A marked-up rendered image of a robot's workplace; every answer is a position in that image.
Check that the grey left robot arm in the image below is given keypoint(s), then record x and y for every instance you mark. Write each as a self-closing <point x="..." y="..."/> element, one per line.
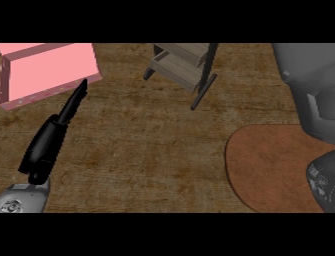
<point x="21" y="198"/>

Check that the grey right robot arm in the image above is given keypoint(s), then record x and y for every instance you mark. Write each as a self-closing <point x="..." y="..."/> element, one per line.
<point x="322" y="100"/>

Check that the brown round cutting board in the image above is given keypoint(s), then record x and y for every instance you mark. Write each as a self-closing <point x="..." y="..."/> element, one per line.
<point x="274" y="166"/>

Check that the pink open box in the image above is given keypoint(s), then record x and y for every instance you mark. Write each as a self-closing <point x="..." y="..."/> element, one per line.
<point x="46" y="71"/>

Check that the tiered basket with black frame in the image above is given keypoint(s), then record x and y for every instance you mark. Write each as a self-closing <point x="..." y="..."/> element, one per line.
<point x="185" y="66"/>

